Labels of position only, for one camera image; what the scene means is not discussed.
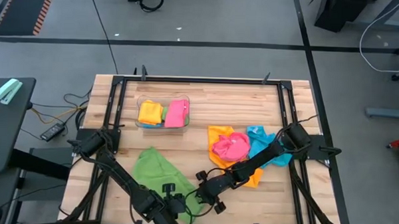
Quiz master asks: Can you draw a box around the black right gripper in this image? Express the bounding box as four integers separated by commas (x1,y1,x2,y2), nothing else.
194,169,239,216

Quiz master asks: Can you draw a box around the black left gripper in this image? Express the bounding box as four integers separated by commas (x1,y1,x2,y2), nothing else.
155,182,188,224

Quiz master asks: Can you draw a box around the pink microfiber towel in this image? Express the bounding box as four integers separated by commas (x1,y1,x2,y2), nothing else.
210,131,252,164
164,98,191,130

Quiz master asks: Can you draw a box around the orange microfiber towel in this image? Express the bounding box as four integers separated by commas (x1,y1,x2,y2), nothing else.
205,124,265,189

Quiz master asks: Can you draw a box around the blue microfiber towel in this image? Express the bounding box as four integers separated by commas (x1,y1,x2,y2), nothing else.
245,124,295,169
140,122,164,130

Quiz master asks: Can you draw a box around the orange towel with white label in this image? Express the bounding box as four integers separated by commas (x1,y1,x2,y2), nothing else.
137,99,165,126

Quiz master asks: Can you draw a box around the clear plastic bin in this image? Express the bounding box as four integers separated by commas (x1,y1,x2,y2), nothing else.
134,92,192,132

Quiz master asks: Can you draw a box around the black power adapter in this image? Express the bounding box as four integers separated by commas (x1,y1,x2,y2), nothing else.
39,122,67,143

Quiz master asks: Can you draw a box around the black side table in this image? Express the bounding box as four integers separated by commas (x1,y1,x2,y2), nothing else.
0,76,38,176

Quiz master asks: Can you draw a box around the grey desk foot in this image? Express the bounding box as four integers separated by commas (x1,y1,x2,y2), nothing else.
365,106,399,120

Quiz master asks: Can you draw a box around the mint green stapler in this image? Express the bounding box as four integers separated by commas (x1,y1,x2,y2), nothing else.
0,77,24,106

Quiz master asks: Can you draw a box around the black computer case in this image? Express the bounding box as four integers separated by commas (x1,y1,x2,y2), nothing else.
313,0,379,35

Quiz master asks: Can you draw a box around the black mat with orange edge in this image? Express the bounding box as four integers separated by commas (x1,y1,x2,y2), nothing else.
0,0,57,39

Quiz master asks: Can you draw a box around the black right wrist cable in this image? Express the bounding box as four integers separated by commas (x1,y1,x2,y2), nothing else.
183,166,235,219

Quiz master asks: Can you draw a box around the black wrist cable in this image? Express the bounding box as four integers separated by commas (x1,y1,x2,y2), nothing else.
183,166,235,219
184,204,197,224

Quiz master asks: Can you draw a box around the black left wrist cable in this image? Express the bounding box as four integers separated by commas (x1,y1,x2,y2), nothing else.
184,204,197,224

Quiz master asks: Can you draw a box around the yellow cable beside table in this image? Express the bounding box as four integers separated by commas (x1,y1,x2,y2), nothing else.
31,102,88,126

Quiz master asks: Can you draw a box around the black cable beside table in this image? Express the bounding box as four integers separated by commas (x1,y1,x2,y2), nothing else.
62,86,93,110

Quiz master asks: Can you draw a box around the black cable loop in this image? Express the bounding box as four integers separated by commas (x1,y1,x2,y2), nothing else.
138,0,165,14

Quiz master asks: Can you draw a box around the thin black floor cable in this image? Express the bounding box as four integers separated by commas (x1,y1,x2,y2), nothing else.
85,0,122,75

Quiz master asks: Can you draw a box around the white floor cable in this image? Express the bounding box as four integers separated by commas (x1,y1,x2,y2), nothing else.
358,0,399,74

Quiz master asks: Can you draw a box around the grey desk frame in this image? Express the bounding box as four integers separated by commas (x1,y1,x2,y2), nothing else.
351,0,399,32

